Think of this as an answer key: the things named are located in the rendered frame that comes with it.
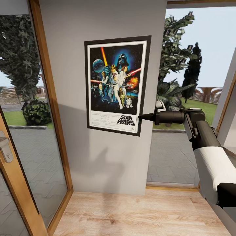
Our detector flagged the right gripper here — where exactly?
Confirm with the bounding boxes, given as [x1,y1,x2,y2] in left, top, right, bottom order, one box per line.
[138,109,174,125]

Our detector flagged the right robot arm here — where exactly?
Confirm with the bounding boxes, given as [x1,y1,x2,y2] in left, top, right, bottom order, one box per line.
[138,100,236,223]

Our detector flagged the poster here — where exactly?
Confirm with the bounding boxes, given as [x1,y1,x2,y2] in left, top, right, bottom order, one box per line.
[84,35,151,137]

